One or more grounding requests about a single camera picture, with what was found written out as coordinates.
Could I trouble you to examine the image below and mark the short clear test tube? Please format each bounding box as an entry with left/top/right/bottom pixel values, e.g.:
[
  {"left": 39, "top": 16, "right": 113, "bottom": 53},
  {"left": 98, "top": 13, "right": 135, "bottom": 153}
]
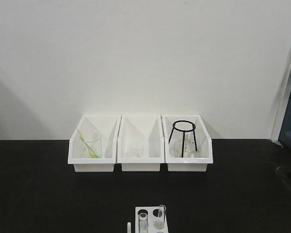
[{"left": 158, "top": 204, "right": 166, "bottom": 228}]

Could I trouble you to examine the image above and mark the white test tube rack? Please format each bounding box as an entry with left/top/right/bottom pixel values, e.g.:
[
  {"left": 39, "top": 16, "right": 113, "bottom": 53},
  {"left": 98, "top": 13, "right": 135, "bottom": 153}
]
[{"left": 135, "top": 206, "right": 169, "bottom": 233}]

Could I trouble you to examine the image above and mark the tall clear test tube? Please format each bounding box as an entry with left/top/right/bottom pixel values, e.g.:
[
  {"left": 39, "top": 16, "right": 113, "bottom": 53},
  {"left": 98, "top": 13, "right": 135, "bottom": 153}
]
[{"left": 138, "top": 209, "right": 148, "bottom": 233}]

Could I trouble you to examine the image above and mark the middle white storage bin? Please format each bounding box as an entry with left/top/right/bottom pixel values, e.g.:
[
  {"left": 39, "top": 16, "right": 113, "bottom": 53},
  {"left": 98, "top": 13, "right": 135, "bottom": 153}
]
[{"left": 117, "top": 115, "right": 164, "bottom": 171}]

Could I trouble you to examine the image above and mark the white storage bin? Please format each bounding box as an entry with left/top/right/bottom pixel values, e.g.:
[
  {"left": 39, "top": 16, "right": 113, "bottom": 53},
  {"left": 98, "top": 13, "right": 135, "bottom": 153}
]
[
  {"left": 117, "top": 115, "right": 164, "bottom": 171},
  {"left": 68, "top": 115, "right": 121, "bottom": 172},
  {"left": 162, "top": 115, "right": 213, "bottom": 172}
]

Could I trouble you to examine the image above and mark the clear glass beaker middle bin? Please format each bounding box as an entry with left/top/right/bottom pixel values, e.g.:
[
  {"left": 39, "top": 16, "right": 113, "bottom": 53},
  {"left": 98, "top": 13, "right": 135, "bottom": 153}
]
[{"left": 126, "top": 141, "right": 144, "bottom": 158}]

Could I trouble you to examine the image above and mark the clear glass beaker bin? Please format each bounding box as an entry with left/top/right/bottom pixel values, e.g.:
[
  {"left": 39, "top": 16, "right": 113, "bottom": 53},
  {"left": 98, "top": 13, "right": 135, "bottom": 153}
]
[
  {"left": 126, "top": 141, "right": 144, "bottom": 158},
  {"left": 84, "top": 131, "right": 102, "bottom": 158}
]

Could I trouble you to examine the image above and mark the clear glass flask right bin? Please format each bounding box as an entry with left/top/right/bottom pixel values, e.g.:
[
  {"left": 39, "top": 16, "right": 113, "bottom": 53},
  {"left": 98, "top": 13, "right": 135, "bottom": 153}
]
[{"left": 172, "top": 135, "right": 195, "bottom": 158}]

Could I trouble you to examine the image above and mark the right white storage bin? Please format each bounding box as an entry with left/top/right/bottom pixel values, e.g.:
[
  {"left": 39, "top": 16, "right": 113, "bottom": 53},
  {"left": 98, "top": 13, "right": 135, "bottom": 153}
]
[{"left": 162, "top": 115, "right": 213, "bottom": 172}]

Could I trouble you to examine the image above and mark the clear glass beaker left bin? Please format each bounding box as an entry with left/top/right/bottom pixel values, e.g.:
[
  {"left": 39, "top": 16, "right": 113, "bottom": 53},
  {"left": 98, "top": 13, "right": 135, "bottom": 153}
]
[{"left": 84, "top": 131, "right": 102, "bottom": 158}]

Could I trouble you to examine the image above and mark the left white storage bin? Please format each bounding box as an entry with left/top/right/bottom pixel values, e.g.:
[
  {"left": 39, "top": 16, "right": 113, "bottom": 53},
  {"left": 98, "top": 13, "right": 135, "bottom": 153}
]
[{"left": 68, "top": 115, "right": 121, "bottom": 172}]

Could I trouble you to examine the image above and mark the black wire tripod stand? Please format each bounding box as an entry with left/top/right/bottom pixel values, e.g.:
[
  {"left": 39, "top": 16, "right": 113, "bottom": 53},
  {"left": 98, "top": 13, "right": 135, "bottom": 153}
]
[{"left": 168, "top": 120, "right": 198, "bottom": 153}]

